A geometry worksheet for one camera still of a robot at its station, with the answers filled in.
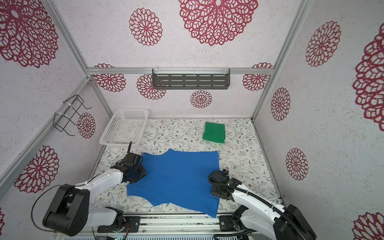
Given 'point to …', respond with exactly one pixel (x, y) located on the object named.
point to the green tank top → (214, 132)
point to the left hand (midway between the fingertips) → (144, 175)
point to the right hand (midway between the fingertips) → (214, 189)
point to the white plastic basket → (125, 125)
